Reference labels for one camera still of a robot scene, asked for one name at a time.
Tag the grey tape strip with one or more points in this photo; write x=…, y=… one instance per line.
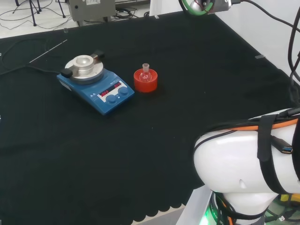
x=259, y=57

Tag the grey equipment box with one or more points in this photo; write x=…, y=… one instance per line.
x=93, y=10

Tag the heater with blue base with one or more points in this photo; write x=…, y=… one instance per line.
x=105, y=93

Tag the black tripod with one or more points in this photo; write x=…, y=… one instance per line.
x=35, y=9

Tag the clear round-bottom flask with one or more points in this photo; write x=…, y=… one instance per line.
x=145, y=74

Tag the black bench cloth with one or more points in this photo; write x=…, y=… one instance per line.
x=117, y=152

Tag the thin glass rod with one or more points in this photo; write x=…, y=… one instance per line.
x=48, y=51

